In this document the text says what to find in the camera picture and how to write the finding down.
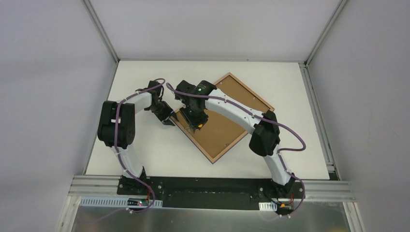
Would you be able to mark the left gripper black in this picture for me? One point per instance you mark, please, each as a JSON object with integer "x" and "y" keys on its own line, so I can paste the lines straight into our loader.
{"x": 163, "y": 113}

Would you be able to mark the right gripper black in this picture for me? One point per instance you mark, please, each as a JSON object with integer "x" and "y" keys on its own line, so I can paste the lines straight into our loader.
{"x": 195, "y": 118}

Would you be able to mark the blue wooden photo frame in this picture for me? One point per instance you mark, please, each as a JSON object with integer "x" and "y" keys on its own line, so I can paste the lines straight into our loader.
{"x": 219, "y": 134}

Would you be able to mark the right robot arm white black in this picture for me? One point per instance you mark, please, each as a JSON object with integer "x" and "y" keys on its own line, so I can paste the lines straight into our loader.
{"x": 262, "y": 126}

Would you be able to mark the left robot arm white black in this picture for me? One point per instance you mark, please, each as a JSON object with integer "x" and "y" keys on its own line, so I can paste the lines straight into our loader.
{"x": 117, "y": 129}

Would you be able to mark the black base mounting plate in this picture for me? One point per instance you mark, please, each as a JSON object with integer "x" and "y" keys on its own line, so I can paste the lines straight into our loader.
{"x": 211, "y": 193}

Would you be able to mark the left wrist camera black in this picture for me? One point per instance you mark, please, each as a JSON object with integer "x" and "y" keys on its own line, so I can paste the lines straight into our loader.
{"x": 155, "y": 87}

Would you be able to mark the aluminium front rail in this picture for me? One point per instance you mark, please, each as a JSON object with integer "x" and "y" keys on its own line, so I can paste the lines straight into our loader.
{"x": 315, "y": 190}

